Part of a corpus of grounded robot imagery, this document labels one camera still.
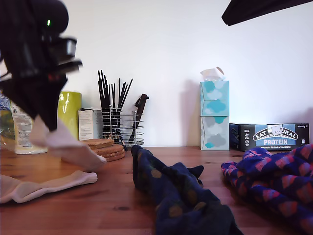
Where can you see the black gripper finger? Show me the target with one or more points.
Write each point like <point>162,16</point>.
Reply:
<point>22,98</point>
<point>249,6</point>
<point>51,98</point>
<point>256,14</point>

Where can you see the white sock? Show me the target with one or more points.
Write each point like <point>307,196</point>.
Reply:
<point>68,147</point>
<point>36,188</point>

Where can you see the navy dotted sock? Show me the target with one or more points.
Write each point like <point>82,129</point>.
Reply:
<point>144,166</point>
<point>212,220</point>

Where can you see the blue cupcake pattern sock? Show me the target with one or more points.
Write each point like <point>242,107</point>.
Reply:
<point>269,203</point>
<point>269,164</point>

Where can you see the yellow kitchen roll pack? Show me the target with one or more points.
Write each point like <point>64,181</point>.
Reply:
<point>69,110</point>

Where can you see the small white printed carton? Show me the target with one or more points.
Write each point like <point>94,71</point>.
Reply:
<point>85,124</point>

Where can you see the thin black stick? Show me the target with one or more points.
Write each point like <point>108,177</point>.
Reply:
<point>114,96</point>
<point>100,84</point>
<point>105,89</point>
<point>124,93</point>
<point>128,88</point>
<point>119,91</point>

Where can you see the pale grey carton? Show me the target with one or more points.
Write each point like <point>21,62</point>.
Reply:
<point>97,122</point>

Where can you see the square cork coaster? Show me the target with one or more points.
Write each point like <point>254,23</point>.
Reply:
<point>102,146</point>
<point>100,142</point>

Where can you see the white tissue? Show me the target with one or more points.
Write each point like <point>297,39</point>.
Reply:
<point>210,73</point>

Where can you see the black pen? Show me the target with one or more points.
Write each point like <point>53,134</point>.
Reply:
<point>123,144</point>

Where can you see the blue cloud tissue box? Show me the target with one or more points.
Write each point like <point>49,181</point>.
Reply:
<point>215,98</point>

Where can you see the black protein bar box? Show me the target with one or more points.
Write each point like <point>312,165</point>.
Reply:
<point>244,137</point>

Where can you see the grey cloud tissue box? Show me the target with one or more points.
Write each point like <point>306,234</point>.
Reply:
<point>215,134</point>

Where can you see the arm grey camera box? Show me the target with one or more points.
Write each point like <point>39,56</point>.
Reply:
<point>69,46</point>

